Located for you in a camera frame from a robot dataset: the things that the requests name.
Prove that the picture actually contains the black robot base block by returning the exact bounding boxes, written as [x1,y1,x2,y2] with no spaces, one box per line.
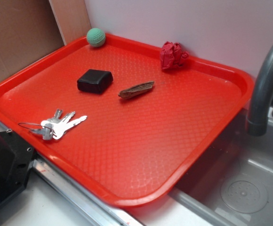
[0,132,36,208]

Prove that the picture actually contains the brown bark piece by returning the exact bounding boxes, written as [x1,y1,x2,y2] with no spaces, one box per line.
[118,81,155,99]

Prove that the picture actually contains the red plastic tray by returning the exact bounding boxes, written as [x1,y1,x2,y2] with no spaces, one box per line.
[0,34,254,207]

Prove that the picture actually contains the black rounded box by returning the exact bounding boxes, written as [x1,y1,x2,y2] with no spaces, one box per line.
[77,69,113,94]

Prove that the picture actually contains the crumpled red paper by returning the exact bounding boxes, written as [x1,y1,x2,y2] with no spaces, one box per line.
[160,41,189,70]

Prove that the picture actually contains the silver key bunch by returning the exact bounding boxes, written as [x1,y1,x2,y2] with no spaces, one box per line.
[18,109,88,141]

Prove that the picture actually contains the green dimpled ball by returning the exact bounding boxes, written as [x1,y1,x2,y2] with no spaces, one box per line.
[87,28,106,48]

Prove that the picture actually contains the light wooden board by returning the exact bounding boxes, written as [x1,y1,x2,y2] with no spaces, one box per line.
[49,0,91,45]

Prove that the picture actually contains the grey plastic sink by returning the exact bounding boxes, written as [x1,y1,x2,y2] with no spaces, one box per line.
[169,110,273,226]

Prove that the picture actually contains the brown cardboard panel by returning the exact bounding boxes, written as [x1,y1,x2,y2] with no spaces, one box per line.
[0,0,64,82]

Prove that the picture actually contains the grey curved faucet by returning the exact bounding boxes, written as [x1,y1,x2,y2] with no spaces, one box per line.
[245,46,273,136]

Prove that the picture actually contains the silver metal rail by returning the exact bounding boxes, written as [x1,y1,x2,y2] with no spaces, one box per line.
[0,110,144,226]

